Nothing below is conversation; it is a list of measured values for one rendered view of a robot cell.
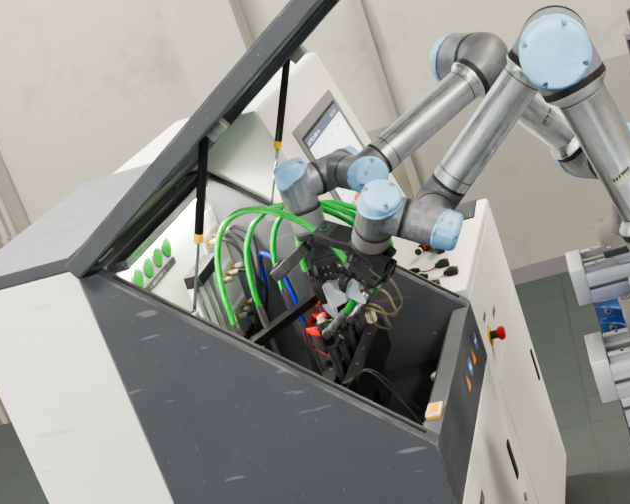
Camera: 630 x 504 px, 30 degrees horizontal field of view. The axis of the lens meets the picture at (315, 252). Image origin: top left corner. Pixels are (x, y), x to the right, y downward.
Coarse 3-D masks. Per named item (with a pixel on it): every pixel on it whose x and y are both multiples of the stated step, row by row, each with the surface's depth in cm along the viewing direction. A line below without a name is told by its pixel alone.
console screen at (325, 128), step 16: (320, 112) 322; (336, 112) 334; (304, 128) 305; (320, 128) 316; (336, 128) 328; (352, 128) 341; (304, 144) 300; (320, 144) 310; (336, 144) 321; (352, 144) 333; (336, 192) 303; (352, 192) 314
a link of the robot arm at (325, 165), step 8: (336, 152) 251; (344, 152) 250; (352, 152) 250; (320, 160) 249; (328, 160) 249; (336, 160) 245; (320, 168) 248; (328, 168) 247; (320, 176) 247; (328, 176) 248; (328, 184) 248; (336, 184) 246
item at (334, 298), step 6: (324, 288) 254; (330, 288) 254; (330, 294) 254; (336, 294) 254; (330, 300) 255; (336, 300) 255; (342, 300) 254; (324, 306) 255; (330, 306) 255; (336, 306) 255; (330, 312) 256
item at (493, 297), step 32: (320, 64) 344; (256, 96) 302; (288, 96) 307; (320, 96) 330; (256, 128) 284; (288, 128) 296; (224, 160) 289; (256, 160) 287; (256, 192) 290; (480, 256) 316; (480, 288) 305; (512, 288) 354; (480, 320) 295; (512, 320) 339; (512, 352) 326; (512, 384) 315; (544, 384) 369; (512, 416) 303; (544, 416) 352; (544, 448) 339; (544, 480) 326
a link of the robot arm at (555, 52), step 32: (544, 32) 193; (576, 32) 192; (544, 64) 194; (576, 64) 193; (544, 96) 200; (576, 96) 196; (608, 96) 199; (576, 128) 201; (608, 128) 199; (608, 160) 200; (608, 192) 205
